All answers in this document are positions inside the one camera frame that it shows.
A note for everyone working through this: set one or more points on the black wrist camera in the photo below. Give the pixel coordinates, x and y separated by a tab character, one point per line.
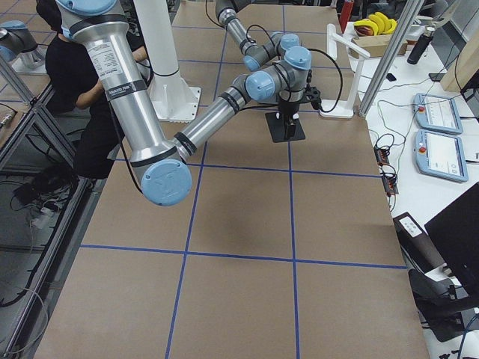
312	95

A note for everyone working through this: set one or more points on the aluminium frame post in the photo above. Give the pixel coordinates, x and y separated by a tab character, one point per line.
407	17

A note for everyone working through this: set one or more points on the cardboard box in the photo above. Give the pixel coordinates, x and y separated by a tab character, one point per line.
374	45

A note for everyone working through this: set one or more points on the yellow bananas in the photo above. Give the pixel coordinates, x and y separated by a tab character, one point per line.
375	24

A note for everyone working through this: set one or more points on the black water bottle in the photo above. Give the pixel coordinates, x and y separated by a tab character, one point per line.
421	45

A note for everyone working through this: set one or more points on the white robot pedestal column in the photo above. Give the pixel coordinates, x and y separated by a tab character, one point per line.
171	96

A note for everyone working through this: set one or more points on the orange black usb hub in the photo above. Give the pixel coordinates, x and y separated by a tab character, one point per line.
381	155

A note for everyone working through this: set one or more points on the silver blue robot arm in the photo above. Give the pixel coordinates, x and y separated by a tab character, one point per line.
254	55
279	68

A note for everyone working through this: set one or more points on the blue teach pendant far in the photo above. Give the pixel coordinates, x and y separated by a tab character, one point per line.
437	113

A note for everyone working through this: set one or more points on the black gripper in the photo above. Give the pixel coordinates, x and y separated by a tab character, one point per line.
287	109

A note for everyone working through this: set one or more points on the blue teach pendant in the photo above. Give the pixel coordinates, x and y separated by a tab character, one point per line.
440	155
437	113

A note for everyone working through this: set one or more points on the white computer mouse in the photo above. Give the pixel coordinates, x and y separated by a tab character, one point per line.
281	116

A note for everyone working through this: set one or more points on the black mouse pad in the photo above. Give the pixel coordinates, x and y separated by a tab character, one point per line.
276	129

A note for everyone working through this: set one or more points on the black monitor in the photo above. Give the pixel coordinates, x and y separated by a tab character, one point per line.
454	232

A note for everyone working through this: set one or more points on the blue teach pendant near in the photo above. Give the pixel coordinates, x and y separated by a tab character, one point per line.
440	155

